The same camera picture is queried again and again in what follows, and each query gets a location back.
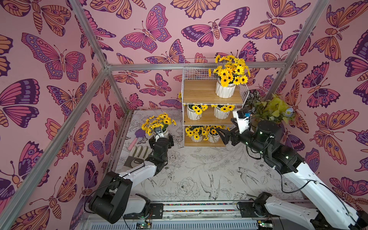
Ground sunflower pot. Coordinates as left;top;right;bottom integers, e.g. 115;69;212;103
209;55;251;99
206;125;230;143
211;104;236;119
185;126;209;143
187;104;209;120
141;113;177;138

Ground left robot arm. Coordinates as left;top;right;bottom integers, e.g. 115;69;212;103
87;134;174;224

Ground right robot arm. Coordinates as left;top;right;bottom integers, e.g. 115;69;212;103
216;118;368;230

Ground purple pink garden trowel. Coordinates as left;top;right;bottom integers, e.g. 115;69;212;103
127;128;146;151

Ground white green gardening glove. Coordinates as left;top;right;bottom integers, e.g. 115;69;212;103
124;145;151;168

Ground green leafy potted plant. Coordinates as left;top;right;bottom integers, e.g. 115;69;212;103
245;90;296;131

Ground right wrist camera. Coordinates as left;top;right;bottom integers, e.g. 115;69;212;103
232;108;251;134

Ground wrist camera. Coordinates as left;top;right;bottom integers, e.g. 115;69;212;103
154;126;164;141
232;108;251;134

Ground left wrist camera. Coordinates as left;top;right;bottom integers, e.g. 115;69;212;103
154;126;164;141

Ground white wire wooden shelf unit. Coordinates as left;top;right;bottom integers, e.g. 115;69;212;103
181;67;249;147

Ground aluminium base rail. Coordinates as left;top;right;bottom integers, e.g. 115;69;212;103
77;199;317;230

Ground aluminium frame bars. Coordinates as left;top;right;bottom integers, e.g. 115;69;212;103
0;0;330;228

